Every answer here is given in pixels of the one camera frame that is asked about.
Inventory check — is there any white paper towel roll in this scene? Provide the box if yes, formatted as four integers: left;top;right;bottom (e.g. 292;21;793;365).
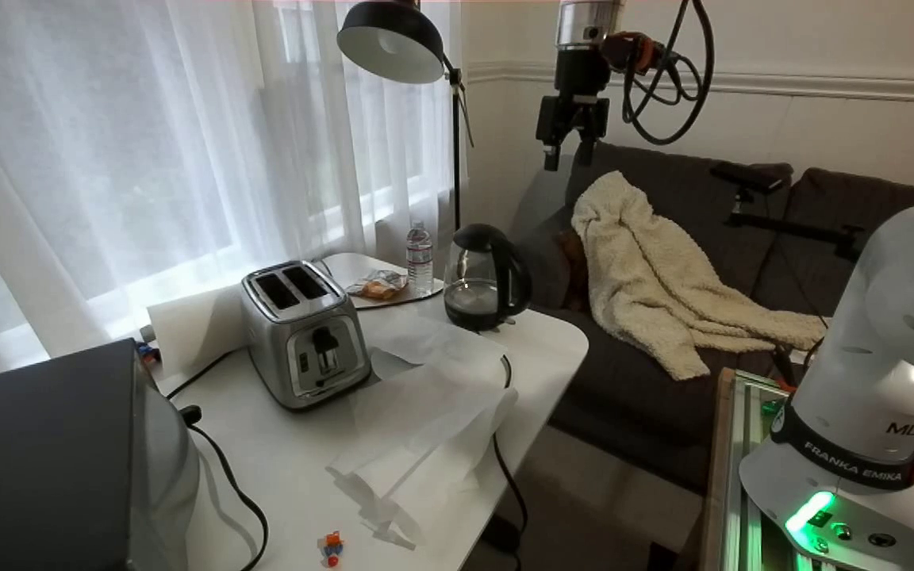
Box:
142;282;255;386

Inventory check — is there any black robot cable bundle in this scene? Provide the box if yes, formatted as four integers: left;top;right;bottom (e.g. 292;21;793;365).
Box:
604;0;718;148

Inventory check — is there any clear plastic water bottle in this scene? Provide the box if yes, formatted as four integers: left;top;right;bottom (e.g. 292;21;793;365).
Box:
402;218;438;298

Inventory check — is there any dark grey sofa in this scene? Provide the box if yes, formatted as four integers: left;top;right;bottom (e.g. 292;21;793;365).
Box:
507;139;914;500

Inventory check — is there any black toaster power cable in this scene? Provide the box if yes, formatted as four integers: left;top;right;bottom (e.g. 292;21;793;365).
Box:
166;345;272;571

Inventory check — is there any cream blanket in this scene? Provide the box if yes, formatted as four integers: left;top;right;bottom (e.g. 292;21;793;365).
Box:
569;167;832;384

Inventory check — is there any clear plastic holder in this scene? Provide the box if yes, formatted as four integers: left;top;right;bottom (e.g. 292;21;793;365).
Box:
324;460;433;551

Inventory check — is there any white sheer curtain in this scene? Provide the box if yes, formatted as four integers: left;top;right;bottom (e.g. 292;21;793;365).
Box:
0;0;463;386

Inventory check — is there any clear plate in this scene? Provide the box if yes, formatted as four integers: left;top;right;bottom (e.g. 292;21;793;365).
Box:
321;252;449;315

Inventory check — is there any dark grey box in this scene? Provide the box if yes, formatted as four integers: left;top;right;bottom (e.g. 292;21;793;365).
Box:
0;335;206;571

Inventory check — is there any aluminium robot stand frame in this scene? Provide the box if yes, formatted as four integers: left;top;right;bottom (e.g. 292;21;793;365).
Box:
696;365;914;571

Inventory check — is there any black tripod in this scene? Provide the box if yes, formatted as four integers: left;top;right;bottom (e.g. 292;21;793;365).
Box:
707;158;875;262

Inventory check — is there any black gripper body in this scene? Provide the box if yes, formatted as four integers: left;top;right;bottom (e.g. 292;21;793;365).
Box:
533;41;617;154

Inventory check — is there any silver two-slot toaster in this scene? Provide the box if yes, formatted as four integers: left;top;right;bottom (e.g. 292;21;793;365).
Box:
237;258;376;413

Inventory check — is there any clear electric kettle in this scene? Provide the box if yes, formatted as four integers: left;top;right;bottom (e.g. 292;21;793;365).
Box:
440;221;536;333

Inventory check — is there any white paper towel sheet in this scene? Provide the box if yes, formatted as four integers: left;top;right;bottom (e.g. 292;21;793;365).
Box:
324;310;522;500

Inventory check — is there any black kettle power cable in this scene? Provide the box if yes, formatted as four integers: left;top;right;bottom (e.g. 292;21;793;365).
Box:
488;351;533;571

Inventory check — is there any black floor lamp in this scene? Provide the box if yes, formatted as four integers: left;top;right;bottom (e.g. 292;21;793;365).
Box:
335;0;477;237

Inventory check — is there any orange food piece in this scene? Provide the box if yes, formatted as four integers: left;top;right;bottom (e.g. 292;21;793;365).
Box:
360;269;409;306

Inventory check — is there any small orange toy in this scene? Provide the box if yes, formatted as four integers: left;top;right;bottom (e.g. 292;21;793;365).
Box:
319;528;349;571

